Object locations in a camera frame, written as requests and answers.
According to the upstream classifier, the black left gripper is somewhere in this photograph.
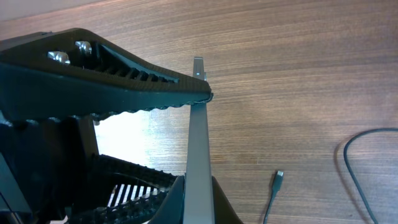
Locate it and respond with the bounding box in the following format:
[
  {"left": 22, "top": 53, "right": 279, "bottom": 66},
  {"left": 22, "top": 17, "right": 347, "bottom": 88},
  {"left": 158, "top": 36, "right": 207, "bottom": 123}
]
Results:
[{"left": 1, "top": 118, "right": 185, "bottom": 223}]

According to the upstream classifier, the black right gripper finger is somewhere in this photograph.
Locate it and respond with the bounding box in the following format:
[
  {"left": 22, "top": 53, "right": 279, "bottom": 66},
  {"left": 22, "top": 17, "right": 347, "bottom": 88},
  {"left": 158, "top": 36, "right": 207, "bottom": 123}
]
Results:
[{"left": 148, "top": 174, "right": 245, "bottom": 224}]

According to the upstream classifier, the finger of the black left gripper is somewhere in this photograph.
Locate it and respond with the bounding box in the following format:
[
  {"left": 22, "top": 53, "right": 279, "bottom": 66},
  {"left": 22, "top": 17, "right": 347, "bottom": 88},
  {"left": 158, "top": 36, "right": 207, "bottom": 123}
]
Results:
[{"left": 1, "top": 28, "right": 213, "bottom": 121}]

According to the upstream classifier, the turquoise screen Galaxy smartphone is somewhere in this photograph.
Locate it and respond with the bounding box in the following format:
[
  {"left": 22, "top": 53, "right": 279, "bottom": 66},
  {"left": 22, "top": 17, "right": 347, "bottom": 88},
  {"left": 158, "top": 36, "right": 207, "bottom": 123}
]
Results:
[{"left": 182, "top": 56, "right": 216, "bottom": 224}]

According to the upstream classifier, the black USB charging cable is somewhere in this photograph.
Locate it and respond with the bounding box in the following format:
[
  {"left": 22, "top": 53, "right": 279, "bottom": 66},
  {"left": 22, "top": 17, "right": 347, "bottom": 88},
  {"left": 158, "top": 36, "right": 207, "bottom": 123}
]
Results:
[{"left": 262, "top": 128, "right": 398, "bottom": 224}]

